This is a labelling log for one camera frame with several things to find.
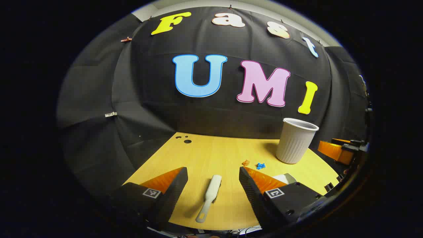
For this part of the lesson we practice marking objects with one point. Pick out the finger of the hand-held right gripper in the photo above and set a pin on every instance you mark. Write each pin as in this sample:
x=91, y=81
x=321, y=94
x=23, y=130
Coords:
x=335, y=150

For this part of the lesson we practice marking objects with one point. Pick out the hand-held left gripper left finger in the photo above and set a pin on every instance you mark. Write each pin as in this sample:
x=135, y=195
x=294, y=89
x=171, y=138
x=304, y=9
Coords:
x=173, y=195

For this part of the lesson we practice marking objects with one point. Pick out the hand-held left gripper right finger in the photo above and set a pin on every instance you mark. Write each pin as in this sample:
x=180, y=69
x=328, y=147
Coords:
x=252, y=198

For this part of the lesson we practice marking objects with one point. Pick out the blue paper scrap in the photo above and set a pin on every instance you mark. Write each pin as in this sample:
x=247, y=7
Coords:
x=261, y=165

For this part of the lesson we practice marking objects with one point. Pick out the small white broom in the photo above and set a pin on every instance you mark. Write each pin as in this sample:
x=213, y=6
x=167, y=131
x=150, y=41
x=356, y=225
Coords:
x=211, y=195

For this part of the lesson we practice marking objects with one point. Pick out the white dustpan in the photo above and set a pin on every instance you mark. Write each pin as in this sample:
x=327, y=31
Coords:
x=286, y=178

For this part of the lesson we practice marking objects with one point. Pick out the white ribbed garbage bin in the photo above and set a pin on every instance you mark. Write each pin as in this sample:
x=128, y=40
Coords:
x=294, y=145

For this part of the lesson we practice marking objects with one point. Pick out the black desk edge clamp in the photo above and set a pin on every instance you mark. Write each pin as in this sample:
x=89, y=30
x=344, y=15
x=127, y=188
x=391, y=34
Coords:
x=330, y=187

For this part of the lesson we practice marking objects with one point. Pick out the black backdrop cloth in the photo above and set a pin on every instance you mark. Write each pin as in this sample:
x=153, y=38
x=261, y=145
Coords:
x=148, y=99

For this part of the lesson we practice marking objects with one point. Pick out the silver cloth clip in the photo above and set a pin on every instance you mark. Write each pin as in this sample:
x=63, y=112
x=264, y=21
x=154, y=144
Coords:
x=110, y=114

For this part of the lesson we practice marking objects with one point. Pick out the copper cloth clip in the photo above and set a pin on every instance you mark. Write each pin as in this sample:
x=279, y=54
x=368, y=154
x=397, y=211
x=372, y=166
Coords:
x=126, y=39

